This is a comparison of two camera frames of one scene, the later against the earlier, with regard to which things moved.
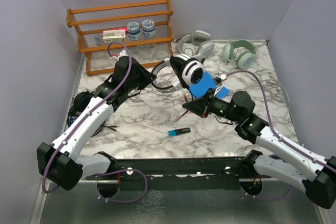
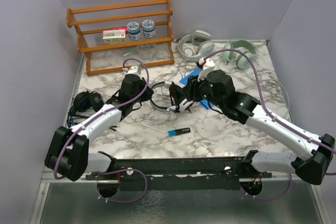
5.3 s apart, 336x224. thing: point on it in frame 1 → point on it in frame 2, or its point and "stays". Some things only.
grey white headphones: (201, 38) stays
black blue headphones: (83, 100) stays
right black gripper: (199, 106) → (191, 88)
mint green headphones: (244, 60) stays
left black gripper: (146, 75) → (148, 93)
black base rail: (179, 174) stays
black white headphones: (188, 71) → (176, 95)
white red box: (117, 35) stays
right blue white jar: (148, 28) stays
